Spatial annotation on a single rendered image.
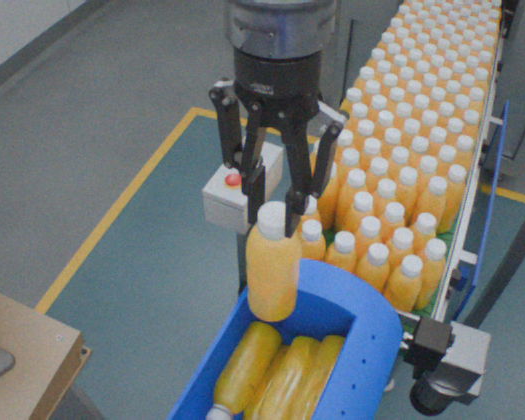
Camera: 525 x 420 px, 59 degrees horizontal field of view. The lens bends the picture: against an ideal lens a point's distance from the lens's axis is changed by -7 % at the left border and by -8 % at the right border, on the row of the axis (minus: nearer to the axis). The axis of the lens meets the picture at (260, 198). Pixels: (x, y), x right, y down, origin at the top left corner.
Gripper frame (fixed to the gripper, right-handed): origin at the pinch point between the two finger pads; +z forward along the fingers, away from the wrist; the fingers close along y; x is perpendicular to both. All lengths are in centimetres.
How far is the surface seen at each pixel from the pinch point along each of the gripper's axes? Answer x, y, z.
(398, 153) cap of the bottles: 57, 6, 37
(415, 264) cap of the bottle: 27.6, 17.8, 36.5
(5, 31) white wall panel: 158, -277, 113
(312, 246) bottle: 25.5, -2.7, 39.8
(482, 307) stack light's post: 52, 41, 75
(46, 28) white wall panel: 196, -280, 132
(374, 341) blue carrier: 3.0, 15.5, 26.0
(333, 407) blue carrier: -9.6, 13.7, 24.4
